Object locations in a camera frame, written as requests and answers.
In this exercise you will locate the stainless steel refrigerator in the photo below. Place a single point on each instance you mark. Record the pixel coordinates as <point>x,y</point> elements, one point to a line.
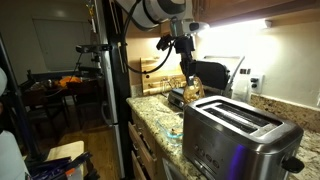
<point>110,83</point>

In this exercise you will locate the light wooden stool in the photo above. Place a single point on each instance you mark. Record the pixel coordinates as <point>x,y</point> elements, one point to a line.
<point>66,150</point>

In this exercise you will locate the stainless steel toaster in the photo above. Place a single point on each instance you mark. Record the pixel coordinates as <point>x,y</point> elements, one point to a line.
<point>233,143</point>

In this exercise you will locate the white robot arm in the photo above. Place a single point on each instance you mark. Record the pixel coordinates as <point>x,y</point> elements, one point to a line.
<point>156,10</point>

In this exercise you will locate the small bread piece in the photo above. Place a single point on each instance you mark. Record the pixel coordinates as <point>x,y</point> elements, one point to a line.
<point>175,130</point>

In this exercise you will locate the dark wooden chair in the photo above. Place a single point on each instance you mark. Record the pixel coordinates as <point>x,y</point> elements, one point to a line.
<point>83,96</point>

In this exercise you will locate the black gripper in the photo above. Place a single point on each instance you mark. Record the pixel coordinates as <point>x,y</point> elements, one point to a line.
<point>185,45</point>

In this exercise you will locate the toasted bread slice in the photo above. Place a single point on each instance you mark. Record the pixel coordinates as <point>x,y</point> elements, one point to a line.
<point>193,94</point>

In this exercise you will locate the wooden upper cabinet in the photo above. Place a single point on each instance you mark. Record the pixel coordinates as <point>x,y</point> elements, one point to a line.
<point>250,8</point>

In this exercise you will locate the wooden drawer cabinet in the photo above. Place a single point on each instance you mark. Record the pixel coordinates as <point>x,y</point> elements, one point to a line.
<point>143,150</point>

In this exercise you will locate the white wall outlet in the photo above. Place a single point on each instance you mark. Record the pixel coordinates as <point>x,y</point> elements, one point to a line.
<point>261,85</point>

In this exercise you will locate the orange item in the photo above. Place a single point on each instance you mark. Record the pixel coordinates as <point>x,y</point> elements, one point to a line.
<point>68,81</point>

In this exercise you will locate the black panini grill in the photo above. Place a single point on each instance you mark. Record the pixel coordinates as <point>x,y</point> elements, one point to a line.
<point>213,75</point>

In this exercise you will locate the under-cabinet light strip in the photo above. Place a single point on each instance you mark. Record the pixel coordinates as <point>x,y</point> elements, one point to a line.
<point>233,26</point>

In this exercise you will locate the clear glass dish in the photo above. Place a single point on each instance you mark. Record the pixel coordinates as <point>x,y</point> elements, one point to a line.
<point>166,128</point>

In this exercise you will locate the black tripod pole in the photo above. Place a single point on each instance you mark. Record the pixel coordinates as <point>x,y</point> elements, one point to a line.
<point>13,93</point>

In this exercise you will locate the black blue equipment pile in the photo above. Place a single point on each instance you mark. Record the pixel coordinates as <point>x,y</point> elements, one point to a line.
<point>60,166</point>

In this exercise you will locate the wooden board rack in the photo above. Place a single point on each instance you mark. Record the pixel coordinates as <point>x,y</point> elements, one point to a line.
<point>156,80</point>

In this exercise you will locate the white object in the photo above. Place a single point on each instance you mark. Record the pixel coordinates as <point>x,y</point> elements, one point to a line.
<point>10,156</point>

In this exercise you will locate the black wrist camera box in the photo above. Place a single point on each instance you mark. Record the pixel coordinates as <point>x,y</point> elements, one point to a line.
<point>164,41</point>

